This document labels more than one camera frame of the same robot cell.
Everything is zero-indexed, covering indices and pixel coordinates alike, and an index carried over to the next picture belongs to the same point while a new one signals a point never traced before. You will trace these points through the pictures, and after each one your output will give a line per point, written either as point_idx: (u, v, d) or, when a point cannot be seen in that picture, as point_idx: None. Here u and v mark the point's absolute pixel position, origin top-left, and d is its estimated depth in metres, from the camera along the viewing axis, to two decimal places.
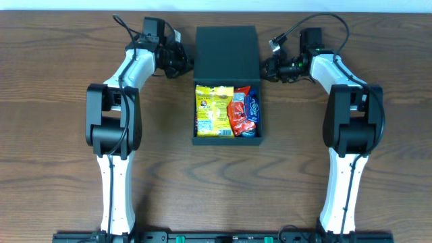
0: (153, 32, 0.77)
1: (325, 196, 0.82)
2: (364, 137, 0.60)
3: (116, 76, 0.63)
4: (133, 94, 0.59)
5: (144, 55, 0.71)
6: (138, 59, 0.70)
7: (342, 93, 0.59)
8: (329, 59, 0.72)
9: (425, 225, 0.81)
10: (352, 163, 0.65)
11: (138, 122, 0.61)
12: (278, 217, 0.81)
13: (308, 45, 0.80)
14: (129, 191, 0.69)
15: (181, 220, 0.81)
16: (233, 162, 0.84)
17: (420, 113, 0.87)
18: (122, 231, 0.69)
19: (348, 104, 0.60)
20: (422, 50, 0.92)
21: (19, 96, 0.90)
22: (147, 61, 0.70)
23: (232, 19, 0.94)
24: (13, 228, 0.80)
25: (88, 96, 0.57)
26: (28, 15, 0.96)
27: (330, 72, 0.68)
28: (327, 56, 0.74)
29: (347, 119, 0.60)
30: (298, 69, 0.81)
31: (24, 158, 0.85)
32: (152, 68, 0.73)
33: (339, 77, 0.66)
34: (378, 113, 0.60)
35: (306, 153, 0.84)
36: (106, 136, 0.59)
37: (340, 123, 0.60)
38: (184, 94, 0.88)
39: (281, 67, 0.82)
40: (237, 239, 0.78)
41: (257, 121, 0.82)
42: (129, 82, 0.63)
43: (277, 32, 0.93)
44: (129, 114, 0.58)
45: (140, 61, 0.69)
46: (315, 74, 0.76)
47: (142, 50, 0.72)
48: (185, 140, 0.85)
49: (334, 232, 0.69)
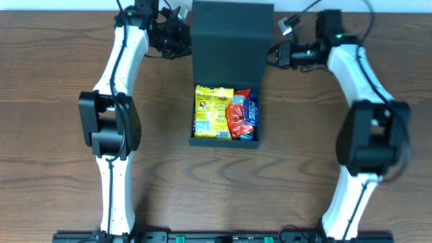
0: (145, 2, 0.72)
1: (325, 196, 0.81)
2: (381, 156, 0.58)
3: (106, 76, 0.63)
4: (126, 102, 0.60)
5: (135, 42, 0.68)
6: (128, 46, 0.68)
7: (362, 113, 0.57)
8: (352, 55, 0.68)
9: (426, 225, 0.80)
10: (364, 182, 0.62)
11: (136, 124, 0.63)
12: (278, 217, 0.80)
13: (327, 29, 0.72)
14: (129, 192, 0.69)
15: (181, 220, 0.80)
16: (233, 162, 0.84)
17: (420, 113, 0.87)
18: (122, 231, 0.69)
19: (368, 127, 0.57)
20: (422, 50, 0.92)
21: (19, 96, 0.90)
22: (138, 44, 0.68)
23: None
24: (11, 229, 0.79)
25: (81, 104, 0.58)
26: (29, 16, 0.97)
27: (351, 75, 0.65)
28: (349, 48, 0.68)
29: (366, 140, 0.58)
30: (314, 57, 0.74)
31: (24, 158, 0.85)
32: (145, 45, 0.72)
33: (362, 87, 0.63)
34: (401, 136, 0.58)
35: (306, 153, 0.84)
36: (111, 138, 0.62)
37: (358, 145, 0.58)
38: (184, 94, 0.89)
39: (295, 52, 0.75)
40: (237, 239, 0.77)
41: (255, 124, 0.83)
42: (121, 83, 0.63)
43: (276, 32, 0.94)
44: (125, 121, 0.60)
45: (130, 50, 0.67)
46: (334, 68, 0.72)
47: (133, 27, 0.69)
48: (184, 140, 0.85)
49: (337, 237, 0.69)
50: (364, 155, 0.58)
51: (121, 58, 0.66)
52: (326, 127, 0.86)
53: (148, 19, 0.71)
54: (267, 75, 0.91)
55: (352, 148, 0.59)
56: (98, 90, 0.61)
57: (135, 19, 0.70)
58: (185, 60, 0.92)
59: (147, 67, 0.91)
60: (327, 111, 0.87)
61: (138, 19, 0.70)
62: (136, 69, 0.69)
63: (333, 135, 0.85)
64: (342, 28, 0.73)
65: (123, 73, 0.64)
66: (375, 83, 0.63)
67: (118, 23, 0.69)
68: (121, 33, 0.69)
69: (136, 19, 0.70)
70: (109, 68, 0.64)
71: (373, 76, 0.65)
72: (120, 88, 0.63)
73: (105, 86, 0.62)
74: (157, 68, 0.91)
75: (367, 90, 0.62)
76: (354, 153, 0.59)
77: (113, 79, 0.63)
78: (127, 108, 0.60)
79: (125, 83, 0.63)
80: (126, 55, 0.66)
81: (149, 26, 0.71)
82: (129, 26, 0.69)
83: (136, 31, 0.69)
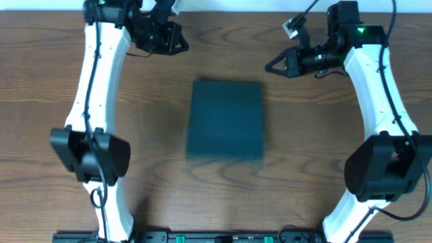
0: None
1: (325, 195, 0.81)
2: (396, 189, 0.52)
3: (82, 105, 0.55)
4: (104, 138, 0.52)
5: (112, 49, 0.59)
6: (102, 55, 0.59)
7: (381, 150, 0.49)
8: (375, 65, 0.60)
9: (425, 225, 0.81)
10: (370, 206, 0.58)
11: (119, 154, 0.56)
12: (278, 217, 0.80)
13: (342, 21, 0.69)
14: (122, 205, 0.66)
15: (181, 220, 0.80)
16: (233, 162, 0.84)
17: (422, 112, 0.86)
18: (121, 239, 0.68)
19: (387, 162, 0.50)
20: (421, 50, 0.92)
21: (20, 95, 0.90)
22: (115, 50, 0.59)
23: (232, 21, 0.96)
24: (11, 229, 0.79)
25: (53, 142, 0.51)
26: (30, 15, 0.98)
27: (374, 92, 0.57)
28: (370, 51, 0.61)
29: (382, 173, 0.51)
30: (327, 59, 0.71)
31: (24, 158, 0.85)
32: (125, 46, 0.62)
33: (384, 113, 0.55)
34: (419, 170, 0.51)
35: (306, 153, 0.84)
36: (92, 169, 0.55)
37: (372, 177, 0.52)
38: (183, 94, 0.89)
39: (304, 57, 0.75)
40: (237, 239, 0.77)
41: None
42: (96, 110, 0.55)
43: (276, 32, 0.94)
44: (106, 157, 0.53)
45: (106, 59, 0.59)
46: (350, 72, 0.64)
47: (109, 27, 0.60)
48: (184, 140, 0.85)
49: None
50: (376, 189, 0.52)
51: (96, 72, 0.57)
52: (326, 127, 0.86)
53: (126, 4, 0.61)
54: (267, 74, 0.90)
55: (365, 181, 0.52)
56: (71, 125, 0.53)
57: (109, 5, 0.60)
58: (184, 60, 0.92)
59: (147, 67, 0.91)
60: (327, 110, 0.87)
61: (113, 7, 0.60)
62: (117, 77, 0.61)
63: (333, 135, 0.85)
64: (358, 19, 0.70)
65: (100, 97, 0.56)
66: (400, 109, 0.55)
67: (89, 20, 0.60)
68: (94, 38, 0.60)
69: (111, 7, 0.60)
70: (82, 92, 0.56)
71: (397, 96, 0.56)
72: (94, 119, 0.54)
73: (78, 117, 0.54)
74: (157, 68, 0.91)
75: (389, 116, 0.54)
76: (366, 186, 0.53)
77: (87, 108, 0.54)
78: (105, 143, 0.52)
79: (103, 111, 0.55)
80: (102, 67, 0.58)
81: (129, 12, 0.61)
82: (102, 25, 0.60)
83: (113, 35, 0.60)
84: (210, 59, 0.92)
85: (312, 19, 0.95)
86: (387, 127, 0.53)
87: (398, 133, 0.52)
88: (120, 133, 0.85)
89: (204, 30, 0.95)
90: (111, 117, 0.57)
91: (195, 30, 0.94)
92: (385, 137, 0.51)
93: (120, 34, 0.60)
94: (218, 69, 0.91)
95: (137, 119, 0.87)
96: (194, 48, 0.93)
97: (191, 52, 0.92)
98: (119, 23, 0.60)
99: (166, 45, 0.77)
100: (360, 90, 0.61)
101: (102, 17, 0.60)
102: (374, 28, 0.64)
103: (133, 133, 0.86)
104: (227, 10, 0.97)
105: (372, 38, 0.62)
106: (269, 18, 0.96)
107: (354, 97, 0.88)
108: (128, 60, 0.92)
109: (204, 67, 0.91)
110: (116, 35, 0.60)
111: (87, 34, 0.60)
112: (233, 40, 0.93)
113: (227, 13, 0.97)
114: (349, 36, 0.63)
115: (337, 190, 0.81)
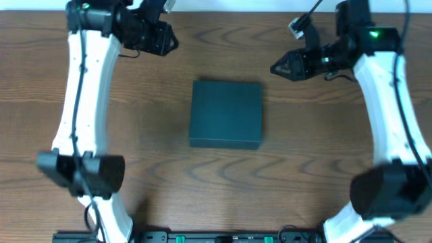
0: None
1: (325, 196, 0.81)
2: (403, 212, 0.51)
3: (67, 124, 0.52)
4: (96, 163, 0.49)
5: (98, 62, 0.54)
6: (88, 67, 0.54)
7: (390, 176, 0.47)
8: (389, 78, 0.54)
9: (424, 225, 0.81)
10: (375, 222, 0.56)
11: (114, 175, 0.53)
12: (278, 217, 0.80)
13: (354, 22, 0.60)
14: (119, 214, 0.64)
15: (181, 220, 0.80)
16: (233, 162, 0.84)
17: (421, 113, 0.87)
18: None
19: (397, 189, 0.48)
20: (422, 50, 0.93)
21: (20, 96, 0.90)
22: (102, 63, 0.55)
23: (232, 21, 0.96)
24: (11, 229, 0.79)
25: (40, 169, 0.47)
26: (30, 16, 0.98)
27: (387, 111, 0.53)
28: (384, 60, 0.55)
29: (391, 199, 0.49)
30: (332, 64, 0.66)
31: (24, 158, 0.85)
32: (114, 55, 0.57)
33: (397, 136, 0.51)
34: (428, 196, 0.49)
35: (306, 153, 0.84)
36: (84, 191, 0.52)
37: (381, 203, 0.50)
38: (184, 94, 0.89)
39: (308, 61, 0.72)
40: (237, 239, 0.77)
41: (255, 124, 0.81)
42: (83, 132, 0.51)
43: (276, 32, 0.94)
44: (100, 181, 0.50)
45: (94, 73, 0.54)
46: (360, 77, 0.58)
47: (94, 36, 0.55)
48: (184, 140, 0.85)
49: None
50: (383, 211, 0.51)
51: (83, 88, 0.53)
52: (326, 127, 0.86)
53: (115, 7, 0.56)
54: (268, 74, 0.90)
55: (372, 205, 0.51)
56: (58, 149, 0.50)
57: (96, 9, 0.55)
58: (185, 60, 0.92)
59: (147, 67, 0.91)
60: (327, 110, 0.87)
61: (98, 11, 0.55)
62: (107, 91, 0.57)
63: (333, 135, 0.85)
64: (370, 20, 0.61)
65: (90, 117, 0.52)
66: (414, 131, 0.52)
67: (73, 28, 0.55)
68: (79, 48, 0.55)
69: (97, 11, 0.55)
70: (68, 109, 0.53)
71: (411, 115, 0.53)
72: (82, 142, 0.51)
73: (66, 139, 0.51)
74: (157, 68, 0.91)
75: (403, 140, 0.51)
76: (373, 208, 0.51)
77: (75, 129, 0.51)
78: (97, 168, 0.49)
79: (92, 132, 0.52)
80: (90, 82, 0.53)
81: (117, 15, 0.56)
82: (88, 34, 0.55)
83: (99, 44, 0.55)
84: (210, 59, 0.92)
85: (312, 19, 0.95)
86: (400, 152, 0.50)
87: (410, 159, 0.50)
88: (121, 133, 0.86)
89: (205, 30, 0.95)
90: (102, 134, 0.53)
91: (195, 30, 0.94)
92: (396, 163, 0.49)
93: (107, 42, 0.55)
94: (219, 69, 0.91)
95: (138, 119, 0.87)
96: (194, 48, 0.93)
97: (192, 52, 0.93)
98: (106, 30, 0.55)
99: (157, 48, 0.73)
100: (368, 98, 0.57)
101: (86, 23, 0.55)
102: (387, 30, 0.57)
103: (133, 133, 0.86)
104: (228, 9, 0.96)
105: (387, 44, 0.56)
106: (270, 18, 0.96)
107: (354, 97, 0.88)
108: (128, 60, 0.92)
109: (204, 67, 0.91)
110: (102, 46, 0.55)
111: (71, 43, 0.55)
112: (233, 40, 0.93)
113: (227, 13, 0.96)
114: (359, 43, 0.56)
115: (337, 190, 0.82)
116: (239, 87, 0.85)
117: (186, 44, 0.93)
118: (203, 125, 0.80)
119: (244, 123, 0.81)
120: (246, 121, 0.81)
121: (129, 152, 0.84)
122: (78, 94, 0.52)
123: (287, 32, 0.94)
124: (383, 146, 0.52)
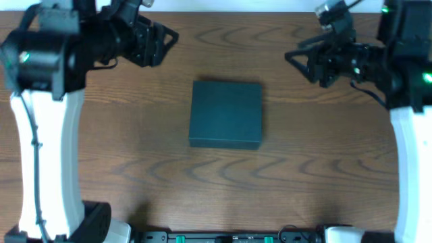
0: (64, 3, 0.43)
1: (325, 195, 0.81)
2: None
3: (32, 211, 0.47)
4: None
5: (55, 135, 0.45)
6: (43, 142, 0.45)
7: None
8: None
9: None
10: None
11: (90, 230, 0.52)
12: (278, 217, 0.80)
13: (402, 46, 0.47)
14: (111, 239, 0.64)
15: (181, 220, 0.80)
16: (233, 162, 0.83)
17: None
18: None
19: None
20: None
21: None
22: (63, 126, 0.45)
23: (232, 21, 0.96)
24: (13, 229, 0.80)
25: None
26: None
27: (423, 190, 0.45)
28: None
29: None
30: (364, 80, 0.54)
31: None
32: (78, 111, 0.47)
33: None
34: None
35: (306, 153, 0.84)
36: None
37: None
38: (184, 94, 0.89)
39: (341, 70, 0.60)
40: (237, 239, 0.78)
41: (255, 124, 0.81)
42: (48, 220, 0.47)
43: (276, 32, 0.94)
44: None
45: (50, 150, 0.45)
46: (397, 127, 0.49)
47: (42, 96, 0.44)
48: (185, 139, 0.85)
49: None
50: None
51: (40, 168, 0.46)
52: (325, 127, 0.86)
53: (66, 47, 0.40)
54: (268, 74, 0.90)
55: None
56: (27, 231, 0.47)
57: (37, 57, 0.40)
58: (185, 60, 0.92)
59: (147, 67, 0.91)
60: (327, 110, 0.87)
61: (44, 56, 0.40)
62: (73, 148, 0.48)
63: (333, 135, 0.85)
64: (427, 37, 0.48)
65: (52, 202, 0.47)
66: None
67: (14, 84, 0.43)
68: (25, 118, 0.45)
69: (42, 55, 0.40)
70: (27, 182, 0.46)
71: None
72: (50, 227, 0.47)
73: (33, 224, 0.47)
74: (157, 68, 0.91)
75: None
76: None
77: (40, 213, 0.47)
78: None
79: (63, 216, 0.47)
80: (47, 163, 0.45)
81: (70, 59, 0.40)
82: (35, 96, 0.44)
83: (52, 112, 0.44)
84: (210, 59, 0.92)
85: (312, 19, 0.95)
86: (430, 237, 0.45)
87: None
88: (121, 133, 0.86)
89: (205, 30, 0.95)
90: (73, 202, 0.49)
91: (195, 30, 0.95)
92: None
93: (64, 105, 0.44)
94: (219, 69, 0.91)
95: (138, 119, 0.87)
96: (194, 48, 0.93)
97: (192, 52, 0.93)
98: (57, 93, 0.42)
99: (138, 56, 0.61)
100: (401, 160, 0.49)
101: (23, 75, 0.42)
102: None
103: (133, 133, 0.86)
104: (228, 9, 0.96)
105: None
106: (270, 19, 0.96)
107: (354, 96, 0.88)
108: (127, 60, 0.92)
109: (205, 67, 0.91)
110: (58, 111, 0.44)
111: (14, 108, 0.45)
112: (233, 40, 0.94)
113: (228, 13, 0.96)
114: (407, 87, 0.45)
115: (336, 191, 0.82)
116: (239, 87, 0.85)
117: (186, 44, 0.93)
118: (204, 124, 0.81)
119: (244, 123, 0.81)
120: (246, 123, 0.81)
121: (129, 152, 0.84)
122: (36, 171, 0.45)
123: (287, 32, 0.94)
124: (407, 223, 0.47)
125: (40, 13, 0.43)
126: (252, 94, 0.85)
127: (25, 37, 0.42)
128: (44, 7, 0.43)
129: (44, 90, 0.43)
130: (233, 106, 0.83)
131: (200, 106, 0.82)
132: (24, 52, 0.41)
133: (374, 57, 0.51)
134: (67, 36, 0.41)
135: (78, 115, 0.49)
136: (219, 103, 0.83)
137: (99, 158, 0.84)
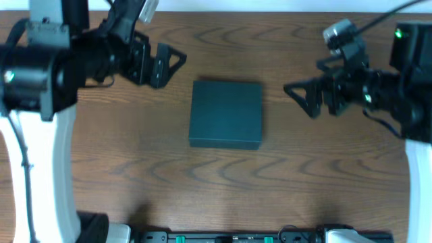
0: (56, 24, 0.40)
1: (324, 195, 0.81)
2: None
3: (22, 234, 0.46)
4: None
5: (46, 153, 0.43)
6: (34, 164, 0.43)
7: None
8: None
9: None
10: None
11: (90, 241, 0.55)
12: (278, 217, 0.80)
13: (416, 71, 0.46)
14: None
15: (181, 220, 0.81)
16: (233, 162, 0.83)
17: None
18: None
19: None
20: None
21: None
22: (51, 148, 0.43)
23: (232, 20, 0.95)
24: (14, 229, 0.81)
25: None
26: None
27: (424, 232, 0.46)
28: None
29: None
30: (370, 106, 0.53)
31: None
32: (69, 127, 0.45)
33: None
34: None
35: (306, 153, 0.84)
36: None
37: None
38: (184, 94, 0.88)
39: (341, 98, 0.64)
40: (237, 239, 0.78)
41: (255, 125, 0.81)
42: None
43: (277, 32, 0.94)
44: None
45: (41, 171, 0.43)
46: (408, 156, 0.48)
47: (29, 117, 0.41)
48: (185, 140, 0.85)
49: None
50: None
51: (30, 188, 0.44)
52: (326, 127, 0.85)
53: (55, 63, 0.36)
54: (268, 74, 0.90)
55: None
56: None
57: (23, 74, 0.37)
58: (184, 60, 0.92)
59: None
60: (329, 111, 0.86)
61: (30, 73, 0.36)
62: (65, 162, 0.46)
63: (334, 136, 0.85)
64: None
65: (48, 226, 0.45)
66: None
67: None
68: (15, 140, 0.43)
69: (29, 73, 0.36)
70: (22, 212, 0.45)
71: None
72: None
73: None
74: None
75: None
76: None
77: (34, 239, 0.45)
78: None
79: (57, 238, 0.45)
80: (38, 185, 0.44)
81: (57, 77, 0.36)
82: (23, 115, 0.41)
83: (41, 131, 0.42)
84: (210, 59, 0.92)
85: (312, 18, 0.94)
86: None
87: None
88: (121, 133, 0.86)
89: (204, 30, 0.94)
90: (75, 219, 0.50)
91: (195, 30, 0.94)
92: None
93: (54, 125, 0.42)
94: (219, 69, 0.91)
95: (138, 119, 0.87)
96: (194, 48, 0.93)
97: (192, 52, 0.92)
98: (48, 112, 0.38)
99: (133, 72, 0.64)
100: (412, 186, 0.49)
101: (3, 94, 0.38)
102: None
103: (133, 133, 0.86)
104: (227, 9, 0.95)
105: None
106: (270, 18, 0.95)
107: None
108: None
109: (205, 67, 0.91)
110: (44, 131, 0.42)
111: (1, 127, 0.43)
112: (233, 40, 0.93)
113: (229, 13, 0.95)
114: (427, 115, 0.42)
115: (337, 191, 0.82)
116: (239, 86, 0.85)
117: (186, 44, 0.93)
118: (203, 125, 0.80)
119: (244, 123, 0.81)
120: (246, 123, 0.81)
121: (129, 152, 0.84)
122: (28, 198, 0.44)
123: (288, 32, 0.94)
124: None
125: (30, 28, 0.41)
126: (252, 94, 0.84)
127: (8, 55, 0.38)
128: (35, 23, 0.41)
129: (33, 109, 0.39)
130: (233, 108, 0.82)
131: (200, 107, 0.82)
132: (9, 70, 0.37)
133: (385, 82, 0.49)
134: (62, 51, 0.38)
135: (70, 131, 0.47)
136: (220, 104, 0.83)
137: (99, 159, 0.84)
